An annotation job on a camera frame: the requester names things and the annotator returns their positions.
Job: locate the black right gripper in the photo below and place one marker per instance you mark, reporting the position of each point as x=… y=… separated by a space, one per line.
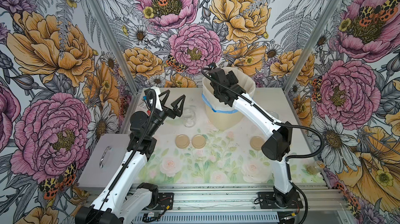
x=232 y=78

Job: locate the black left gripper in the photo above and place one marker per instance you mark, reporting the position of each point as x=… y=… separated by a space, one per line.
x=177 y=111

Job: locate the beige jar lid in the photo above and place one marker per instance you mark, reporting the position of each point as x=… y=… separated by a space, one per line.
x=256 y=143
x=182 y=141
x=198 y=141

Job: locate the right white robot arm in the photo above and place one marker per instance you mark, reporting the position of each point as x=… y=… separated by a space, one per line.
x=279 y=134

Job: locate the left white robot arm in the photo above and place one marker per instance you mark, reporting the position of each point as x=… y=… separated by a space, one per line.
x=114 y=205

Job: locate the beige trash bin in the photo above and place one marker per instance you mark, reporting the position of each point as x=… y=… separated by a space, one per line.
x=223 y=121

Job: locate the silver metal case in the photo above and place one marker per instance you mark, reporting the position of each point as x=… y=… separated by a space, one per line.
x=107 y=156

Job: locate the small glass spice bottle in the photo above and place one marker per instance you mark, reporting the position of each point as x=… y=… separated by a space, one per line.
x=315 y=167

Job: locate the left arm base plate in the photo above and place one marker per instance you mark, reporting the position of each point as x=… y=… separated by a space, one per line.
x=165 y=202

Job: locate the aluminium corner post right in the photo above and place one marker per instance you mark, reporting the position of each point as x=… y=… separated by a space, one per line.
x=317 y=31

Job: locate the aluminium corner post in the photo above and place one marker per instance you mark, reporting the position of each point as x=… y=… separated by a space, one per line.
x=317 y=31
x=97 y=9

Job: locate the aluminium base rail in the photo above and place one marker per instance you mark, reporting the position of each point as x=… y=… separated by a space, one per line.
x=234 y=204

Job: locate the aluminium corner post left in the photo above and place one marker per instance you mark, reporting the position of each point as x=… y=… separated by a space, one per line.
x=97 y=9

